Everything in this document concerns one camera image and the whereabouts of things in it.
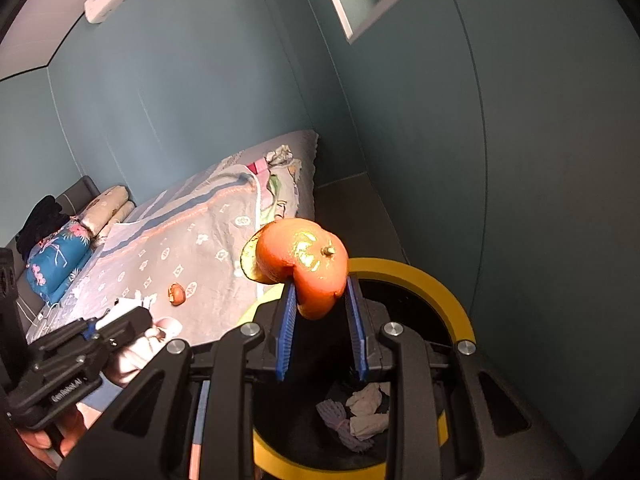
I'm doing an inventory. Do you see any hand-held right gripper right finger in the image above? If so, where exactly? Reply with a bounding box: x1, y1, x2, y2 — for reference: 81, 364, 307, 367
345, 275, 587, 480

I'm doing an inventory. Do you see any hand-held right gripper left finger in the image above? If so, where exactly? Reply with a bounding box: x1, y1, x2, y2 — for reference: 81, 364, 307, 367
60, 280, 297, 480

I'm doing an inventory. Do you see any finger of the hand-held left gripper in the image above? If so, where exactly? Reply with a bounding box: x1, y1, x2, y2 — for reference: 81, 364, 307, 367
29, 320, 97, 362
94, 305, 153, 349

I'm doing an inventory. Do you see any pink paper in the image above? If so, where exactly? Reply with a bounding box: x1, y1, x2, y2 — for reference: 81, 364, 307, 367
149, 317, 182, 344

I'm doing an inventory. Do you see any orange ball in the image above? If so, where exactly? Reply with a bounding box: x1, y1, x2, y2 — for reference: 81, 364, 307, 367
241, 218, 350, 321

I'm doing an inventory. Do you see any black bin with yellow rim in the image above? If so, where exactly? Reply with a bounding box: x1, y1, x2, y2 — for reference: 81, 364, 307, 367
235, 257, 476, 480

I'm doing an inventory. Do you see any purple foam fruit net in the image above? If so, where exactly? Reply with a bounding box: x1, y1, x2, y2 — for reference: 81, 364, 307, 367
316, 398, 374, 454

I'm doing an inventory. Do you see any person's left hand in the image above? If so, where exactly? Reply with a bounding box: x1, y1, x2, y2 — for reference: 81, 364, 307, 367
17, 402, 94, 469

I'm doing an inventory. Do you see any blue floral pillow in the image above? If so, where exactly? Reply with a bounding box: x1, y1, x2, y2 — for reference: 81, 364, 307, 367
25, 217, 94, 306

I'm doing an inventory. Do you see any beige folded quilt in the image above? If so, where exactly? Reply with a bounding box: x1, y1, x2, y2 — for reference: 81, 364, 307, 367
79, 185, 136, 241

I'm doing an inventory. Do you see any bed with patterned blanket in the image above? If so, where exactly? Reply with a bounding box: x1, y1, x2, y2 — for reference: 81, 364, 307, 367
25, 162, 281, 480

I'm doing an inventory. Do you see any black clothing pile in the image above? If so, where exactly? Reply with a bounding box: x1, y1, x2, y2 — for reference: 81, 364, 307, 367
14, 194, 69, 256

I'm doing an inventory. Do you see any grey bed headboard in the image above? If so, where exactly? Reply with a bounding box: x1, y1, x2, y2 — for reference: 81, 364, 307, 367
4, 175, 101, 262

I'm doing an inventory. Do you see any floral cloth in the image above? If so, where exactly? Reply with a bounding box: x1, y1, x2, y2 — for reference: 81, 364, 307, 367
257, 144, 304, 217

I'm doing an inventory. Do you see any white charging cable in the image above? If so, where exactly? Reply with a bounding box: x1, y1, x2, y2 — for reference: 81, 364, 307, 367
14, 299, 52, 332

